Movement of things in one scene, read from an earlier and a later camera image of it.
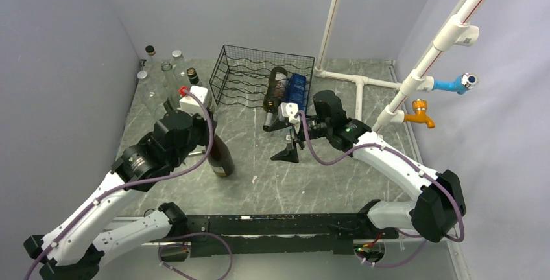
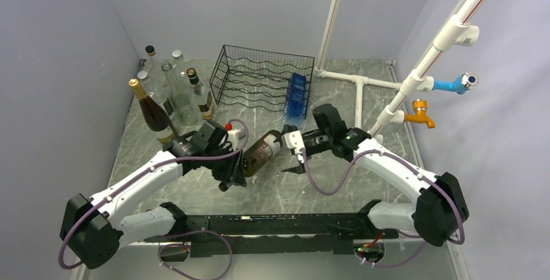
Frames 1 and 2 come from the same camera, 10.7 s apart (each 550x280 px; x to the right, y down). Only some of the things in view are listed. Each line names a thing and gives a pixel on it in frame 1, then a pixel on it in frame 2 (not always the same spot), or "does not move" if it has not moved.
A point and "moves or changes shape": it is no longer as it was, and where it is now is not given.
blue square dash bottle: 297,89 does not move
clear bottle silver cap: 180,68 does not move
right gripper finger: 289,154 to 298,170
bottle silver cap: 275,96 to 256,154
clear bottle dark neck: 146,103 to 169,96
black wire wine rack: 240,75 does not move
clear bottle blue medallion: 154,78 does not move
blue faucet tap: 464,83 does not move
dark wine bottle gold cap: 220,158 moves or changes shape
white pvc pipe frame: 460,30 does not move
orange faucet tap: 419,105 does not move
